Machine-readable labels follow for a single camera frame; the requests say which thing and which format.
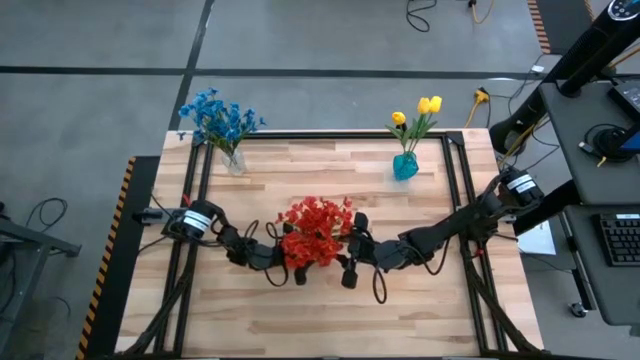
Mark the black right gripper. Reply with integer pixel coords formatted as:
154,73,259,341
335,212,401,289

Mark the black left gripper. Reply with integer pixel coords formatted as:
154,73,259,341
249,222,309,286

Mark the red artificial flower bunch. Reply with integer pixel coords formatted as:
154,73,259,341
279,232,344,270
276,197,321,236
304,195,356,241

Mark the clear glass vase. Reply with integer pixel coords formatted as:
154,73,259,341
221,147,247,176

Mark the teal glass vase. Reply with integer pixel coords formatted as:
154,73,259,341
392,151,420,182

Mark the long hazard tape strip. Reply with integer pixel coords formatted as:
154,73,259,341
74,155,137,360

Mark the white paper sheet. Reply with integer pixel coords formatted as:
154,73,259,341
517,219,557,257

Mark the grey side table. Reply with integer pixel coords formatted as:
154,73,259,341
0,202,82,351

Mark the black computer keyboard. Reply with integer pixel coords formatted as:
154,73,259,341
592,212,640,268

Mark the grey office desk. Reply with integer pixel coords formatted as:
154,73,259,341
538,79,640,337

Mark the black round device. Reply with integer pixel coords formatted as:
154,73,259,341
582,122,639,164

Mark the short hazard tape strip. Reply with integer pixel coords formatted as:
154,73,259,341
526,0,552,55

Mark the black tablet device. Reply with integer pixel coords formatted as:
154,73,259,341
607,78,640,124

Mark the black tower fan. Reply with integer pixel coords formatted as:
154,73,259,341
557,0,640,99

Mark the black aluminium table frame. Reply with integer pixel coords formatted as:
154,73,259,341
152,129,504,359

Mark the black cable bundle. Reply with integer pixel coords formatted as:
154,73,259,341
457,234,544,356
119,234,201,357

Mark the yellow power plug cable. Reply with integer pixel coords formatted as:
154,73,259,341
463,87,491,130

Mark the thin black cable loop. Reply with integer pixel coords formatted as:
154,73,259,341
24,197,69,231

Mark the black looped cable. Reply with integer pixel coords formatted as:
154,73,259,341
404,0,439,34

